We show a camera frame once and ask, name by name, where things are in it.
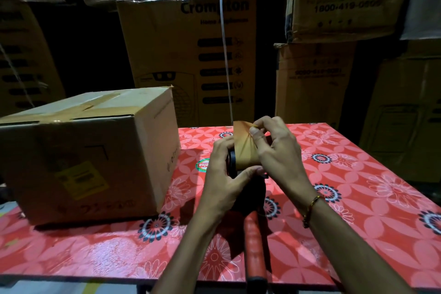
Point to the person's right thumb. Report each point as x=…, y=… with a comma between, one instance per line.
x=259, y=142

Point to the brown packing tape roll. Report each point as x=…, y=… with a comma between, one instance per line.
x=244, y=152

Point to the person's left forearm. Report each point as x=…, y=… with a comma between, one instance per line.
x=193, y=252

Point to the taped brown cardboard box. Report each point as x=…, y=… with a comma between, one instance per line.
x=86, y=152

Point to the round green-rimmed sticker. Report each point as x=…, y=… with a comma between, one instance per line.
x=203, y=165

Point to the person's right hand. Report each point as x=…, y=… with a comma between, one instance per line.
x=286, y=159

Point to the yellow box label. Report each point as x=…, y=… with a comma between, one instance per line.
x=82, y=180

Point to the person's right forearm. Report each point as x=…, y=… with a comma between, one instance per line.
x=351, y=252

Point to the stack of printed cardboard cartons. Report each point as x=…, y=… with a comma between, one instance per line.
x=179, y=45

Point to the red floral table cover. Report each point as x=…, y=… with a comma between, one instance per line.
x=361, y=200

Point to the person's left thumb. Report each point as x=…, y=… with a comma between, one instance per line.
x=249, y=173

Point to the person's left hand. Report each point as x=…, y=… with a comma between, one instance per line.
x=218, y=187

